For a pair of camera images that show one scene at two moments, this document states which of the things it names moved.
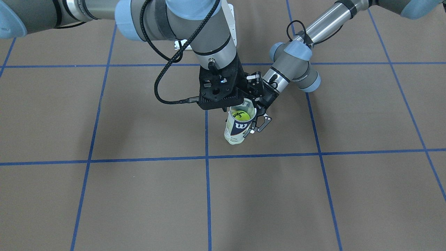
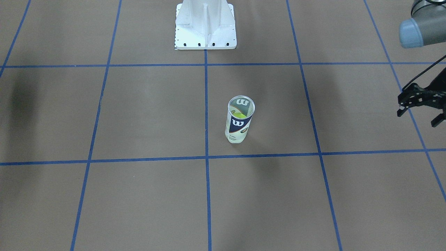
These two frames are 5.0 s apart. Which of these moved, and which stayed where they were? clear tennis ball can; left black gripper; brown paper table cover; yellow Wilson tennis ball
Moved: yellow Wilson tennis ball; left black gripper
Stayed: brown paper table cover; clear tennis ball can
